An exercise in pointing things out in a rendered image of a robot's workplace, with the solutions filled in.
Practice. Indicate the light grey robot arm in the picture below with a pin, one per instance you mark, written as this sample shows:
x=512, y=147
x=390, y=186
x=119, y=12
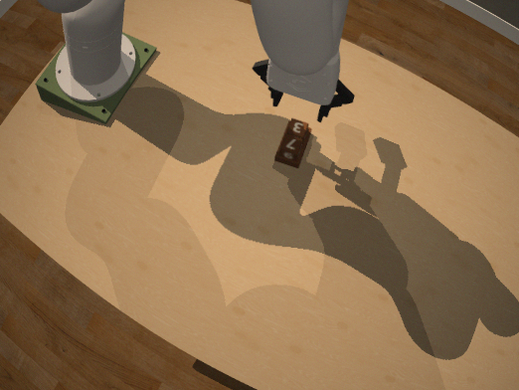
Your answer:
x=295, y=34

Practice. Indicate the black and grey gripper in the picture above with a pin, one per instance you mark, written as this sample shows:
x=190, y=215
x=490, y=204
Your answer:
x=319, y=88

